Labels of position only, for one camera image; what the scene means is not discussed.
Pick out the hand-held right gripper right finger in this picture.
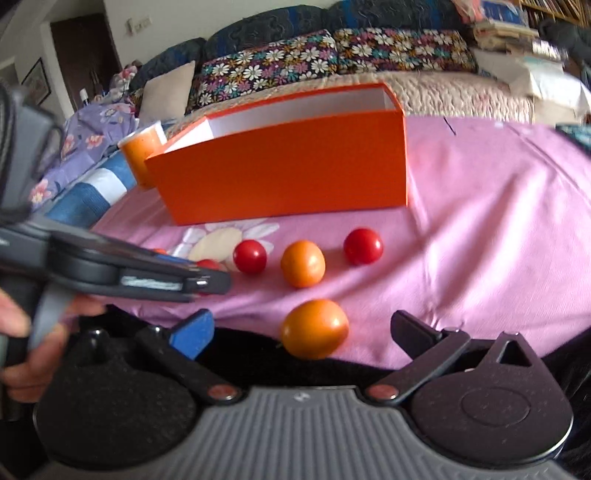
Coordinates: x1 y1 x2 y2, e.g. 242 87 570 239
364 310 548 408

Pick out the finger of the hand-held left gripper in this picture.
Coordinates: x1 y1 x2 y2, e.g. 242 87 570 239
111 244 195 271
117 269 232 304

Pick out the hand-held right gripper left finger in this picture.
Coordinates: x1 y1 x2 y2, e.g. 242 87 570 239
76 308 243 407

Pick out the orange tomato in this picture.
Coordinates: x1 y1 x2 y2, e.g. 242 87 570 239
280 298 350 361
281 240 327 289

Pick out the orange cardboard box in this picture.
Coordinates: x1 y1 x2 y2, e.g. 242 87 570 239
144 83 409 227

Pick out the person's left hand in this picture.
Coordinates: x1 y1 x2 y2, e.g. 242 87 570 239
0 286 107 403

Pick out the person's black clothing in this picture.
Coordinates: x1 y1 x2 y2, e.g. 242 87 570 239
78 318 591 416

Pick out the blue white striped cloth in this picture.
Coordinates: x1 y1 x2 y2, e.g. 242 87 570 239
44 157 139 227

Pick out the orange cup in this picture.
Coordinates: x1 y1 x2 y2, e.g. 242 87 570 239
117 121 167 191

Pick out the purple floral cloth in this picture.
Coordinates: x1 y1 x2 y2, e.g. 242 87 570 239
30 65 144 208

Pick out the beige pillow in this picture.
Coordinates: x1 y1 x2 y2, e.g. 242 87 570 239
139 60 197 125

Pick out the dark blue patterned cushion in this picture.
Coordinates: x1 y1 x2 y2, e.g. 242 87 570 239
129 38 206 93
328 0 467 33
205 4 335 61

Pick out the dark wooden door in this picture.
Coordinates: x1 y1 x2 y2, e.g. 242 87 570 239
50 13 122 112

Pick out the daisy print pillow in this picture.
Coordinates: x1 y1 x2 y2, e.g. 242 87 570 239
335 28 477 75
187 30 341 114

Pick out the quilted floral sofa cover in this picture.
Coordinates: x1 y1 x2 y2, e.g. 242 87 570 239
161 71 536 139

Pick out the white cloth on side table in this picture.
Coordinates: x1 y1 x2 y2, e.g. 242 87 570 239
471 46 591 112

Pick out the stack of books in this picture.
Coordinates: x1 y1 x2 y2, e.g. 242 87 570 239
466 0 570 62

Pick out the black cable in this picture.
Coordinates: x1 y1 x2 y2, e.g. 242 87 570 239
0 83 19 217

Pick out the framed wall picture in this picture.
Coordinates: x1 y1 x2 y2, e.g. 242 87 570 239
21 58 52 105

